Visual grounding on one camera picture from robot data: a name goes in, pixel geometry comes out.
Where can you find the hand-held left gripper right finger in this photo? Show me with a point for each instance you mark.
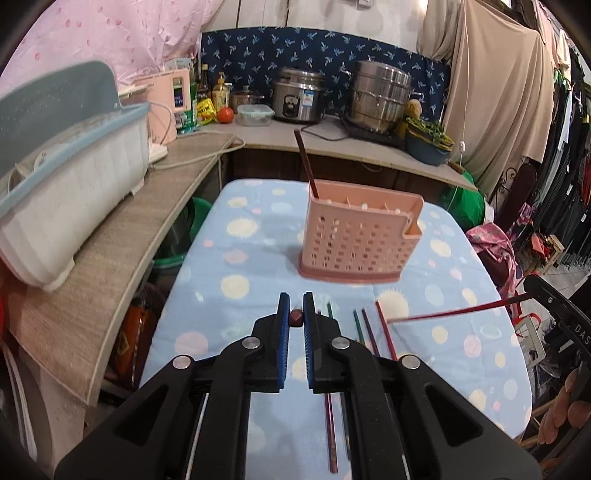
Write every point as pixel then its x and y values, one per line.
pixel 309 344

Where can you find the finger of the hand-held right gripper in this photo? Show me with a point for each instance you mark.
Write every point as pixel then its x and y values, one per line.
pixel 538 288

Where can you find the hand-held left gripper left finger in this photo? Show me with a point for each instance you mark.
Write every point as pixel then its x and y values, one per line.
pixel 284 344

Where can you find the dark red chopstick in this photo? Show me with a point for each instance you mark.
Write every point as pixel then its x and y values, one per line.
pixel 296 318
pixel 452 311
pixel 307 166
pixel 369 330

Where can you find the pink perforated utensil holder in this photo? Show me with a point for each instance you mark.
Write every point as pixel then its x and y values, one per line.
pixel 360 244

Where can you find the person's right hand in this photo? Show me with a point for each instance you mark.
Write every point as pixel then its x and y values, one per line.
pixel 561 410

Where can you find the white plastic stool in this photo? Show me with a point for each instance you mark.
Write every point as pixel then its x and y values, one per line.
pixel 531 341

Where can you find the pink floral bundle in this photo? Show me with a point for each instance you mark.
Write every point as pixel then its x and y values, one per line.
pixel 491 249

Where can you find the blue planet print tablecloth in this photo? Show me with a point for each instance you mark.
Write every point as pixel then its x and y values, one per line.
pixel 249 258

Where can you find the dark chair back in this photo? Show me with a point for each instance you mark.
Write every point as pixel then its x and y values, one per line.
pixel 517 194

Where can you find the green plastic bag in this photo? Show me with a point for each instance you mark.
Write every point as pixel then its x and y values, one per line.
pixel 466 198

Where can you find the green plastic basin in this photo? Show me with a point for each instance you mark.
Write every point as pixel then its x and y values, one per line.
pixel 175 249

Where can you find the orange red container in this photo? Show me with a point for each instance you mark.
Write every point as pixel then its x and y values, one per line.
pixel 131 341

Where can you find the row of hanging clothes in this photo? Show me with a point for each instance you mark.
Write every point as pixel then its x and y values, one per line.
pixel 570 138

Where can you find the blue basin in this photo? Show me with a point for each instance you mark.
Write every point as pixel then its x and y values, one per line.
pixel 427 154

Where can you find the wooden cabinet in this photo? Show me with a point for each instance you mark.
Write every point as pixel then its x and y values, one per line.
pixel 268 166

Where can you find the green leafy vegetables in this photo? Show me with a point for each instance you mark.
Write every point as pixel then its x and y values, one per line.
pixel 431 131

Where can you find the beige curtain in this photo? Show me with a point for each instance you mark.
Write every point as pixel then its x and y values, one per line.
pixel 498 101

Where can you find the wood grain counter board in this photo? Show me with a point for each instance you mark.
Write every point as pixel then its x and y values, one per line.
pixel 124 230

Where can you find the grey countertop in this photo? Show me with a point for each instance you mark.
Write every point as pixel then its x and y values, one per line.
pixel 332 145

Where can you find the black induction cooker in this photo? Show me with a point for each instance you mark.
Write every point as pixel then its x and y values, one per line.
pixel 369 135

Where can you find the clear food container green lid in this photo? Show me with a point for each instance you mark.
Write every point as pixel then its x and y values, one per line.
pixel 255 116

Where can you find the red tomato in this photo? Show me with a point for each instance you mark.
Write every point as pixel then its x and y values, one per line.
pixel 226 115

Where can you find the green canister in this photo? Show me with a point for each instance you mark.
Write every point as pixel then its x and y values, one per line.
pixel 187 122

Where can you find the yellow snack packet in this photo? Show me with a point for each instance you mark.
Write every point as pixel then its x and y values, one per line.
pixel 206 111

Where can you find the steel rice cooker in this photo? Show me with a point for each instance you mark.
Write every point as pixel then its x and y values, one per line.
pixel 298 97

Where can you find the small steel pot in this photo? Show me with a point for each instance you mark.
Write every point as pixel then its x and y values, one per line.
pixel 247 99

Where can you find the large steel steamer pot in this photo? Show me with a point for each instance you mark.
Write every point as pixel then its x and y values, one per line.
pixel 378 97

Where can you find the yellow dish soap bottle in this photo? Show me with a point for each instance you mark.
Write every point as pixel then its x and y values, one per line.
pixel 221 94

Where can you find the white dish box blue lid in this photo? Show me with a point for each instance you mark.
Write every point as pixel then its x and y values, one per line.
pixel 69 198

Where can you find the pink electric kettle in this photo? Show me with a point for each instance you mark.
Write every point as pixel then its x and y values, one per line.
pixel 161 106

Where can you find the dark sauce bottle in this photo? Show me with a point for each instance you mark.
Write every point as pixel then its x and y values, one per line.
pixel 203 85

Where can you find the navy floral cloth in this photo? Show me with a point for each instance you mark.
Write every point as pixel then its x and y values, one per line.
pixel 258 48

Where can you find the white green carton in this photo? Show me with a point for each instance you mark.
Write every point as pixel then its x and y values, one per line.
pixel 178 64

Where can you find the pink floral cloth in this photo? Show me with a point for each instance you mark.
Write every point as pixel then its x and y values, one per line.
pixel 115 37

